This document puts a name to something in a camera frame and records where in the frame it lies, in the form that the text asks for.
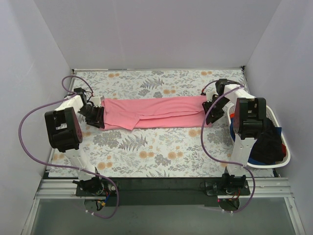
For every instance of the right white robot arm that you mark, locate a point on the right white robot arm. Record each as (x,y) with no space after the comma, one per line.
(231,180)

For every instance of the pink t shirt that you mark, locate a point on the pink t shirt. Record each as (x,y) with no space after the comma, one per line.
(171,112)

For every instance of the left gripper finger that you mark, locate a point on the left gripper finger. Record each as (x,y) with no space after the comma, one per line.
(92,122)
(100,116)

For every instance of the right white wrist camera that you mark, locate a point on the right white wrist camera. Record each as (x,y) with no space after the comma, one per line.
(209,95)

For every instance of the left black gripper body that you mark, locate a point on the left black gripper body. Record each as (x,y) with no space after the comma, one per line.
(98,116)

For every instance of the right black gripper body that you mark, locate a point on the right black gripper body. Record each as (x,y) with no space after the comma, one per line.
(212,110)

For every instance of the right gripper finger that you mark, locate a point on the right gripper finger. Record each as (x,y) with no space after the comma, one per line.
(214,116)
(206,107)

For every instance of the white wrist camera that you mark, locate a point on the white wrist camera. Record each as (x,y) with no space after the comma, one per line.
(209,95)
(97,101)

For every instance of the aluminium frame rail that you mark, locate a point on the aluminium frame rail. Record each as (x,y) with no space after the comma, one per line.
(64,189)

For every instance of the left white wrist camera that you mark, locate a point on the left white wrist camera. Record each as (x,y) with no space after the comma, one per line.
(97,101)

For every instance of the floral tablecloth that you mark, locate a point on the floral tablecloth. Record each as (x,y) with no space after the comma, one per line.
(165,152)

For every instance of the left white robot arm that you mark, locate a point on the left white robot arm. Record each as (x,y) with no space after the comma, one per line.
(65,135)

